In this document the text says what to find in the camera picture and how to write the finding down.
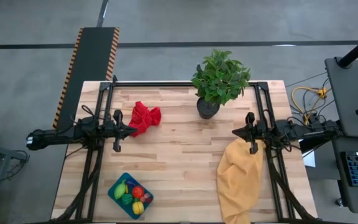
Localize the red crumpled cloth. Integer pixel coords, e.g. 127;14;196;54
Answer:
127;101;162;138

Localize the grey desk with tablet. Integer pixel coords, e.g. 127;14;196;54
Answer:
324;57;358;139

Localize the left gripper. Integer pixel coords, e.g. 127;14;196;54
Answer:
103;109;138;153

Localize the black hazard-striped floor mat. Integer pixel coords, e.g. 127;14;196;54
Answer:
50;27;121;130

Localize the black round pole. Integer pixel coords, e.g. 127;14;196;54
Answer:
336;28;358;68

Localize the yellow waffle cloth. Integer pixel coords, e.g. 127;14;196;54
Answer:
216;138;265;224

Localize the yellow round toy fruit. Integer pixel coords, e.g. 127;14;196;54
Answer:
132;201;145;215

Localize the yellow floor cable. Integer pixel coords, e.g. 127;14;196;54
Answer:
291;86;328;125

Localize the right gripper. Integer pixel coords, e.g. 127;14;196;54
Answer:
231;111;269;156

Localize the teal plastic container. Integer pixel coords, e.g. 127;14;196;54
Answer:
107;172;154;220

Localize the black diagonal beam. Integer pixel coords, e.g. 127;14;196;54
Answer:
299;136;344;155

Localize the black aluminium table frame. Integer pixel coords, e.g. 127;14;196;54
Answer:
54;75;319;223

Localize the red toy tomato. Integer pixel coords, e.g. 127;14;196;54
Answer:
131;185;145;199

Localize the grey desk with keyboard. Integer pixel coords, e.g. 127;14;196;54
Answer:
331;135;358;215

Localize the green toy lime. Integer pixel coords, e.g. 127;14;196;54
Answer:
113;179;129;200

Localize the white paper sheet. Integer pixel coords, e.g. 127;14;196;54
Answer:
301;149;317;168

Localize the green plant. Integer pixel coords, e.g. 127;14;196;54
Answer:
190;49;252;120

